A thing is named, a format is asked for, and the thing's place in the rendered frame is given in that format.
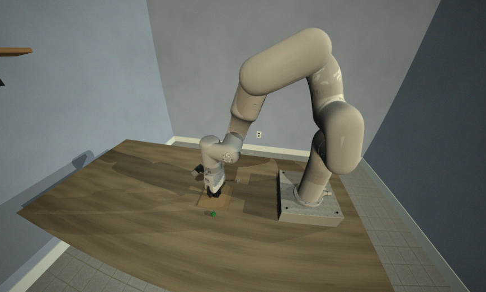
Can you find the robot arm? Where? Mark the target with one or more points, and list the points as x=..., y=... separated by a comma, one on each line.
x=336, y=146

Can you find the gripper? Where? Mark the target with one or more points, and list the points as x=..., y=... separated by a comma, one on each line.
x=213, y=182

